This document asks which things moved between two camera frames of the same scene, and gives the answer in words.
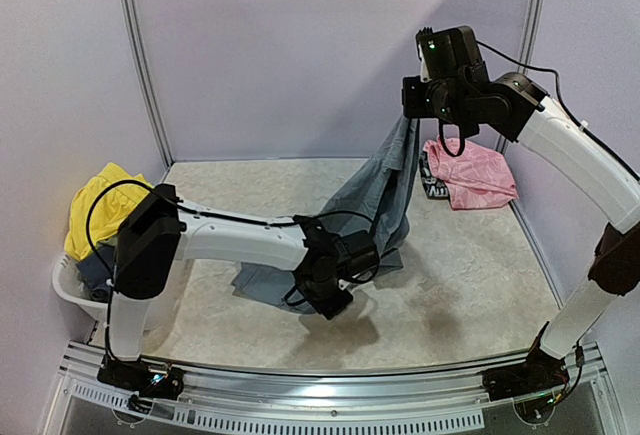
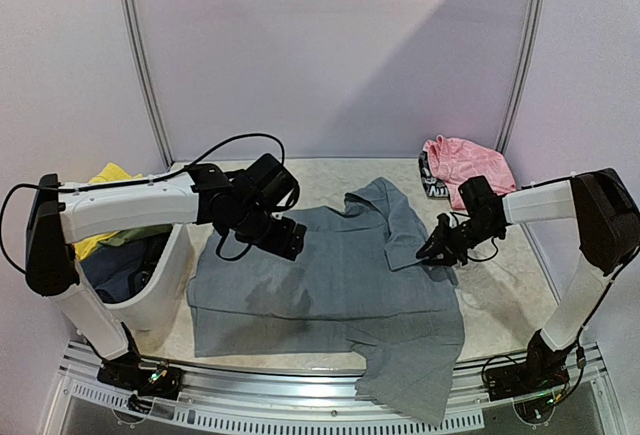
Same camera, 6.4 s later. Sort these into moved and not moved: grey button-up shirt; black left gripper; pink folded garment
Moved: grey button-up shirt; black left gripper
Not moved: pink folded garment
